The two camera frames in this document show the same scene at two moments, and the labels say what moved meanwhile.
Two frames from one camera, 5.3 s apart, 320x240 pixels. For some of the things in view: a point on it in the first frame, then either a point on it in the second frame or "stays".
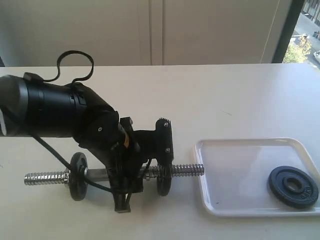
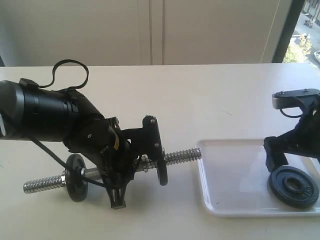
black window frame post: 288,30 stays
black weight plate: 293,186 stays
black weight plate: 78,181 stays
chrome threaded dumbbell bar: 62,177 → 58,183
